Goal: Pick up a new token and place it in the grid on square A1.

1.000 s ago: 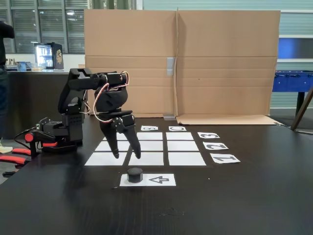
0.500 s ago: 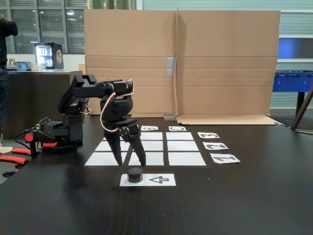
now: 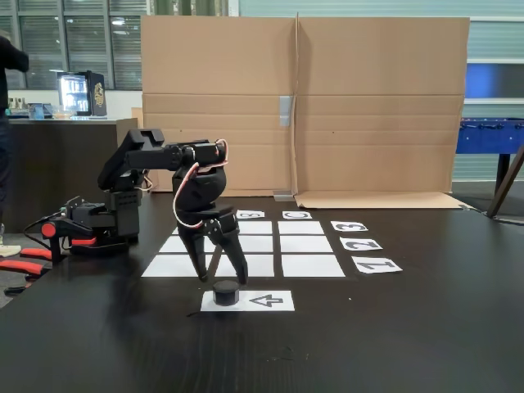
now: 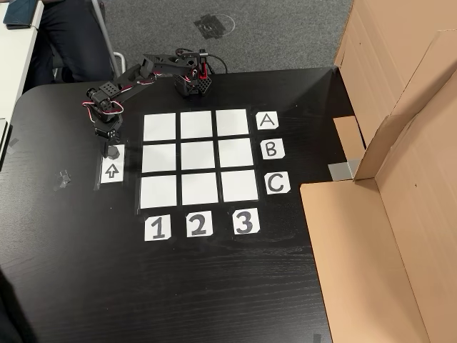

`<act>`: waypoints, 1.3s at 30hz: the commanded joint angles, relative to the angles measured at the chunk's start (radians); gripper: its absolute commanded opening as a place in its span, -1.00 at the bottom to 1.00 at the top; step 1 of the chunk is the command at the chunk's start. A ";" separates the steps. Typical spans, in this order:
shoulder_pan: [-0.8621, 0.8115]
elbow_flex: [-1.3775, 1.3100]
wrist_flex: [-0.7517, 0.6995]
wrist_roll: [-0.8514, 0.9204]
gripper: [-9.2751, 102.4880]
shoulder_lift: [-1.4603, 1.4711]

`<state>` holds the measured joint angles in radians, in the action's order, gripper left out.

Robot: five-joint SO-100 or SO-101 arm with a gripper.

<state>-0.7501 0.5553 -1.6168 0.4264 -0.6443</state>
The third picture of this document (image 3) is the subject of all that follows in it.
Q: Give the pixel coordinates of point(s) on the black hexagonal token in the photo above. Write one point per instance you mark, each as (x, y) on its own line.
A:
(226, 294)

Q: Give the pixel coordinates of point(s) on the white nine-square grid sheet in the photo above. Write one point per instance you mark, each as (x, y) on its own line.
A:
(305, 243)

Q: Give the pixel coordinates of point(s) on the paper sheet letter B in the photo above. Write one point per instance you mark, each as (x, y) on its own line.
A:
(251, 214)

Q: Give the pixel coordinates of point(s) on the white arrow paper sheet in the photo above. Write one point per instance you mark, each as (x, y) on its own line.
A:
(266, 301)

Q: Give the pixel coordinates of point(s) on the paper sheet letter C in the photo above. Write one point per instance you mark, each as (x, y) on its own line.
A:
(297, 215)

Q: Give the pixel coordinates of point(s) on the grey tape strip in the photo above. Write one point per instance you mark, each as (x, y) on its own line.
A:
(286, 110)
(283, 195)

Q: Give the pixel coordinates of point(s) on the black orange bar clamp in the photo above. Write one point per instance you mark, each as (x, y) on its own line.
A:
(24, 266)
(82, 241)

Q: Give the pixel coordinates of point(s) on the paper sheet number 3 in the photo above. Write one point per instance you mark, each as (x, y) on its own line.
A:
(349, 226)

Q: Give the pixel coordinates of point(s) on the paper sheet number 2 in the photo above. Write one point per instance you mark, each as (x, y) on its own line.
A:
(361, 244)

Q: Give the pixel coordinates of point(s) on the large brown cardboard sheet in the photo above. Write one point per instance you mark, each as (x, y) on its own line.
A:
(217, 73)
(380, 73)

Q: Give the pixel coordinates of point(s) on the paper sheet number 1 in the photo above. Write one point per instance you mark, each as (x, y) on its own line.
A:
(376, 265)

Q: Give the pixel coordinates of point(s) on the dark wooden counter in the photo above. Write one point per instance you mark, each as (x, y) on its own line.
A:
(61, 163)

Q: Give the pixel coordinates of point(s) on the black mini fridge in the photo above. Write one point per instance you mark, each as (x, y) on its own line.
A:
(96, 94)

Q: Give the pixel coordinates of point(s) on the person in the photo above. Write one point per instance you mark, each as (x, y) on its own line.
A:
(10, 61)

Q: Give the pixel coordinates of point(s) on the blue foosball table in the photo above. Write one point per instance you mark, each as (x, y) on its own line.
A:
(487, 139)

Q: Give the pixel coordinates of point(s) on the brown wooden leg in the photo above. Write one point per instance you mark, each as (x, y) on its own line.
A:
(505, 184)

